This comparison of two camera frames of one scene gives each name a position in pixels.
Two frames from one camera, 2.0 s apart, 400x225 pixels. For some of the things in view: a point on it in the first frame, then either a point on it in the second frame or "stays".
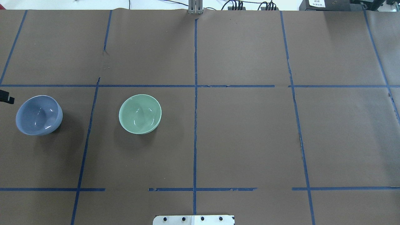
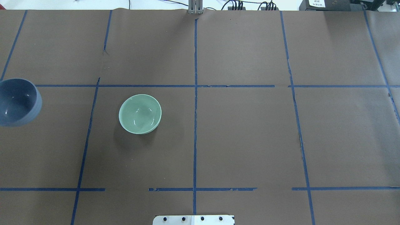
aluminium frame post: x=195 y=7 stays
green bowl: x=140 y=114 stays
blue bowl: x=39 y=115 -> x=21 y=102
